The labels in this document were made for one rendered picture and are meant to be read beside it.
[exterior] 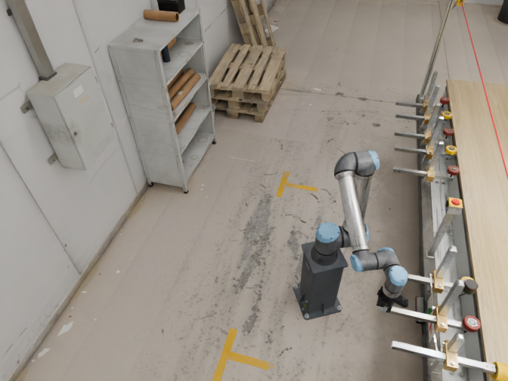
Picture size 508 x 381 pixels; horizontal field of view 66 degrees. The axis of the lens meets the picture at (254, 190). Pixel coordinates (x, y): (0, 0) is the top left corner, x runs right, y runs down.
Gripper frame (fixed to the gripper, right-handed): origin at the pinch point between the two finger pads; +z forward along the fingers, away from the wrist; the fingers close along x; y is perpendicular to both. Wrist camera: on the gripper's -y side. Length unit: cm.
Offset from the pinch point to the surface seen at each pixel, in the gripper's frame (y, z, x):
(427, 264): -27, 12, -48
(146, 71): 205, -49, -133
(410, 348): -9.5, -13.6, 25.5
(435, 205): -37, 20, -113
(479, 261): -50, -9, -43
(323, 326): 29, 83, -25
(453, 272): -46, 20, -52
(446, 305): -27.1, -14.9, -2.4
